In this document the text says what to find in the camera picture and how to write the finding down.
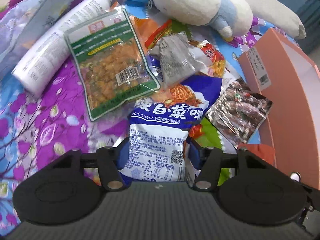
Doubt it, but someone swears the blue white cabbage snack bag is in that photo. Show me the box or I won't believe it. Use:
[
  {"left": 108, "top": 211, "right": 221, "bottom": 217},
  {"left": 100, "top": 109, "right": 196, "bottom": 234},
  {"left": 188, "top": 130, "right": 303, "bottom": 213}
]
[{"left": 118, "top": 55, "right": 223, "bottom": 183}]

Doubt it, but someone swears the shrimp flavor snack bag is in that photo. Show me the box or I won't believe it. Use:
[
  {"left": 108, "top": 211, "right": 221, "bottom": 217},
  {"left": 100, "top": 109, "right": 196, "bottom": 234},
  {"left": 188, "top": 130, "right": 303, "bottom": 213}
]
[{"left": 206, "top": 76, "right": 273, "bottom": 147}]

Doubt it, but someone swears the green pickled vegetable packet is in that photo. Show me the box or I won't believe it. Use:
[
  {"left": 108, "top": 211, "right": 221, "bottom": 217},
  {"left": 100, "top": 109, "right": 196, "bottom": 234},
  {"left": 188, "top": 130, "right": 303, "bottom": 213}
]
[{"left": 65, "top": 6, "right": 161, "bottom": 121}]

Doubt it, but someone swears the red orange snack packet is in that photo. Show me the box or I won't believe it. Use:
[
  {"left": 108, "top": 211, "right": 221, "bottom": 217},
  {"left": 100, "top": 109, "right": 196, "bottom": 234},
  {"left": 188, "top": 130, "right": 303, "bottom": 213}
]
[{"left": 189, "top": 40, "right": 226, "bottom": 78}]

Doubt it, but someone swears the grey clear snack packet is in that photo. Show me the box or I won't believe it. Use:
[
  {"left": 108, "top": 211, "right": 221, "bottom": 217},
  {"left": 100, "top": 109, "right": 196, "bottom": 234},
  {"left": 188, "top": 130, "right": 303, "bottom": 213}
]
[{"left": 149, "top": 32, "right": 212, "bottom": 88}]

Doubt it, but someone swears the red spicy strip packet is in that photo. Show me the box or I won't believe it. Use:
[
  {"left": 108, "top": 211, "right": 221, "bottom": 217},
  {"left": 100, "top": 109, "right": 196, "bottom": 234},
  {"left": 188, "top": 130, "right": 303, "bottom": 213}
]
[{"left": 144, "top": 20, "right": 172, "bottom": 49}]

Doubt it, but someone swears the colourful floral bed sheet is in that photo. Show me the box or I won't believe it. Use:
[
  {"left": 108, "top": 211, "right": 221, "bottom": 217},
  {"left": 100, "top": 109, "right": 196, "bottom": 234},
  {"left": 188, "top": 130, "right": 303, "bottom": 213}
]
[{"left": 0, "top": 0, "right": 301, "bottom": 230}]

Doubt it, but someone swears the white spray bottle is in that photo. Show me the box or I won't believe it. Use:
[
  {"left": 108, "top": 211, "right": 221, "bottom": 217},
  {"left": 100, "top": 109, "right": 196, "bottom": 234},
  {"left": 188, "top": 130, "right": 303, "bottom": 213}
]
[{"left": 11, "top": 0, "right": 112, "bottom": 97}]

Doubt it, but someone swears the pink cardboard box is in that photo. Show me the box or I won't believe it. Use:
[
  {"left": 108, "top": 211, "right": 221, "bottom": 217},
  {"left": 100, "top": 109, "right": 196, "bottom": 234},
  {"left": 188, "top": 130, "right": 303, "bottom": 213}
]
[{"left": 238, "top": 28, "right": 319, "bottom": 189}]

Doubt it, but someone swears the pale blue plastic pouch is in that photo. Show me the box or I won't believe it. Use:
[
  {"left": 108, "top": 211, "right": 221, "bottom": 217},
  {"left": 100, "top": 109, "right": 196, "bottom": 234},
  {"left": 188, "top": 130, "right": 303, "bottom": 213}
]
[{"left": 1, "top": 0, "right": 74, "bottom": 78}]

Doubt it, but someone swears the white blue plush toy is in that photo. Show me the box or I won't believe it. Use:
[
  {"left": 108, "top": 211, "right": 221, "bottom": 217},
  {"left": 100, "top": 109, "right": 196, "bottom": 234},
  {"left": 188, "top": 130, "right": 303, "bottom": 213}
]
[{"left": 148, "top": 0, "right": 253, "bottom": 39}]

